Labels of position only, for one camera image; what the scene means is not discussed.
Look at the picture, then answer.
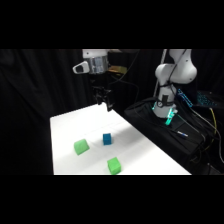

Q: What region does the green cube block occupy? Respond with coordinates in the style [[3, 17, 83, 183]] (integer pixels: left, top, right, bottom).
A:
[[106, 156, 122, 176]]

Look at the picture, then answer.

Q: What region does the yellow cable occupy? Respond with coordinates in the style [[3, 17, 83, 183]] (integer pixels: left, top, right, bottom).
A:
[[199, 105, 222, 155]]

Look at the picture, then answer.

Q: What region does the black robot stand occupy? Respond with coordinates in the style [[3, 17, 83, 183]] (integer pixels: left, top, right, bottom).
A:
[[124, 97, 209, 175]]

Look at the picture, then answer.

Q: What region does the yellowish box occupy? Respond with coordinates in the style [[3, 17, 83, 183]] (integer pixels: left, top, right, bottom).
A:
[[107, 65, 128, 76]]

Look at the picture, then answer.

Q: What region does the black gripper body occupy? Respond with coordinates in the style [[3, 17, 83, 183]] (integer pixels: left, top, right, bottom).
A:
[[92, 85, 113, 104]]

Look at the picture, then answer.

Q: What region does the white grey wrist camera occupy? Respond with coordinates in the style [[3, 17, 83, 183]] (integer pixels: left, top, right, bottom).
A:
[[72, 60, 91, 75]]

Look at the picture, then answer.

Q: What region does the blue-lit keyboard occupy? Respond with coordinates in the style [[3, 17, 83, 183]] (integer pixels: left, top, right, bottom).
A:
[[176, 87, 224, 110]]

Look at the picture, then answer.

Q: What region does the small green base light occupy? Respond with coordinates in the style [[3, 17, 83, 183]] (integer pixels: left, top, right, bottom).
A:
[[152, 103, 178, 127]]

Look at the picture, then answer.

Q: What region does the green cube left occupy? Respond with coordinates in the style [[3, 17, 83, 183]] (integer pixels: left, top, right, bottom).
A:
[[73, 138, 91, 156]]

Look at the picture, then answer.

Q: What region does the black curtain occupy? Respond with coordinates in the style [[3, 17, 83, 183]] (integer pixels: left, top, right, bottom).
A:
[[0, 49, 224, 176]]

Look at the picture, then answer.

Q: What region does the blue white pen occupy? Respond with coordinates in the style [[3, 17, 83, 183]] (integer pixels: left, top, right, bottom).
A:
[[176, 130, 189, 138]]

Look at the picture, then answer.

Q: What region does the blue cube block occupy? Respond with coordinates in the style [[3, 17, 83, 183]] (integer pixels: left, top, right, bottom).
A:
[[102, 132, 113, 146]]

